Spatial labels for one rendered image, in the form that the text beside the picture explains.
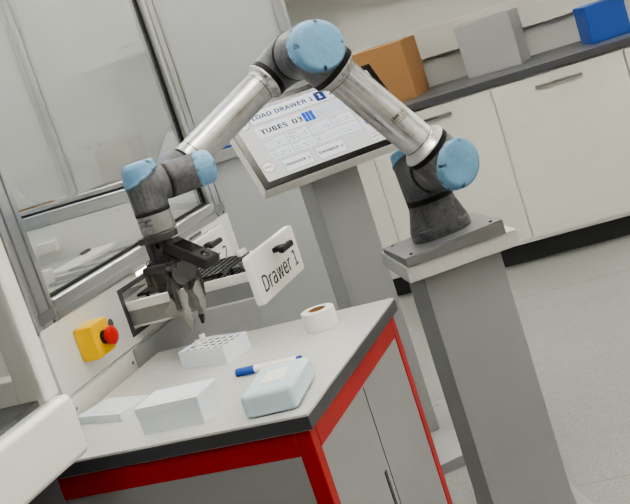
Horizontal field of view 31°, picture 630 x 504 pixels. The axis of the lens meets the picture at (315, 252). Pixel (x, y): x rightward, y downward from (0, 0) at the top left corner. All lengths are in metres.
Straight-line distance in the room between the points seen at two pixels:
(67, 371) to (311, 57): 0.83
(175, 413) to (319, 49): 0.89
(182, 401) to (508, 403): 1.08
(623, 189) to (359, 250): 2.23
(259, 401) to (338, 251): 1.61
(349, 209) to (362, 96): 0.98
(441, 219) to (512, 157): 2.73
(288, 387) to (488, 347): 0.99
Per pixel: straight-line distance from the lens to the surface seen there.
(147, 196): 2.35
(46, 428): 1.84
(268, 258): 2.52
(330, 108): 3.47
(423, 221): 2.75
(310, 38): 2.48
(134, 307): 2.60
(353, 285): 3.49
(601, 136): 5.43
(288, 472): 1.92
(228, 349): 2.32
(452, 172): 2.59
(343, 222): 3.46
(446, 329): 2.74
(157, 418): 2.02
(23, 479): 1.78
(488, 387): 2.80
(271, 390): 1.89
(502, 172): 5.45
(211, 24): 4.25
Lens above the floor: 1.32
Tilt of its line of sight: 10 degrees down
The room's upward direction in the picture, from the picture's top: 18 degrees counter-clockwise
